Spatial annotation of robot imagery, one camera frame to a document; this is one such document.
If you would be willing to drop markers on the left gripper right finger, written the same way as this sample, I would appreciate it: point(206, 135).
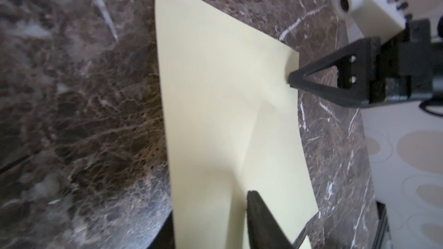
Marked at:
point(263, 230)

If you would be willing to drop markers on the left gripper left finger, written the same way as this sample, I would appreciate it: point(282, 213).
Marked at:
point(165, 237)

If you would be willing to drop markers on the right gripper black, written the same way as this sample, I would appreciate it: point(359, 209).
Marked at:
point(408, 68)

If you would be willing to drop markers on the yellow paper sheet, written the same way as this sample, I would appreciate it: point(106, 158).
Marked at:
point(231, 124)
point(305, 244)

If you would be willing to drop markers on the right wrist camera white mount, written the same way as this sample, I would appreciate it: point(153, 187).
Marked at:
point(382, 19)

